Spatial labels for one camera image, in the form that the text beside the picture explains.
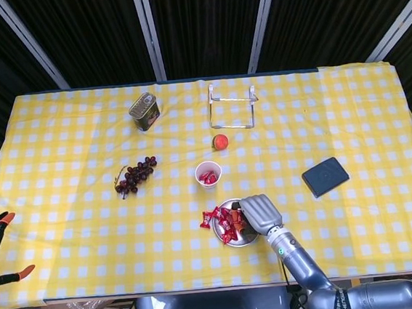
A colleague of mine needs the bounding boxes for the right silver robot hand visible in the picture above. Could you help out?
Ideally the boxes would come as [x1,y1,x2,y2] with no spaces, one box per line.
[230,190,286,241]

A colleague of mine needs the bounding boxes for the round steel plate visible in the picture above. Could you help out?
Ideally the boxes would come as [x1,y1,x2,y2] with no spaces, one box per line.
[210,196,263,250]

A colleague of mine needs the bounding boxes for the white paper cup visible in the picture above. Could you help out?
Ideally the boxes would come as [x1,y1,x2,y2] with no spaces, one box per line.
[193,159,225,192]

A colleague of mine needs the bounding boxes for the dark blue flat case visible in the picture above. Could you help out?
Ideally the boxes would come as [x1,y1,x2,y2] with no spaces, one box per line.
[299,155,352,200]

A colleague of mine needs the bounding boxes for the red apple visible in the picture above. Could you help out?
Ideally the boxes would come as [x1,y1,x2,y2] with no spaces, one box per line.
[210,133,230,152]

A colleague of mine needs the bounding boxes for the yellow white checked tablecloth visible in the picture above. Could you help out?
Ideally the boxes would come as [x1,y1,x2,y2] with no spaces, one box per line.
[0,56,412,309]

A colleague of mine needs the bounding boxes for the dark red grape bunch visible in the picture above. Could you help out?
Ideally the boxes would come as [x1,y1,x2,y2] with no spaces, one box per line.
[111,155,161,201]

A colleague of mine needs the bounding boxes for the green rectangular tin can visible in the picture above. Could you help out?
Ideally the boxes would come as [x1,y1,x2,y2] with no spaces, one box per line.
[126,90,163,133]

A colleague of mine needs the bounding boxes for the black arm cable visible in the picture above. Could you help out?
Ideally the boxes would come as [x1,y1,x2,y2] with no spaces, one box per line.
[278,257,291,287]

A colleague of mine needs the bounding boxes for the black printed arm strap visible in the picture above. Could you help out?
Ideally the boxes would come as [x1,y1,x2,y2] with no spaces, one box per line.
[330,286,352,309]

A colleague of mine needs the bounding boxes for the metal wire stand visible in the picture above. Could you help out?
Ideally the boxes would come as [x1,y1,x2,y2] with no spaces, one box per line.
[205,79,262,133]

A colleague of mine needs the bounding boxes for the white metal frame post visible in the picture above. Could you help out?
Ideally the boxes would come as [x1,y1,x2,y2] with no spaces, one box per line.
[360,0,412,63]
[240,0,288,73]
[131,0,168,84]
[0,0,72,97]

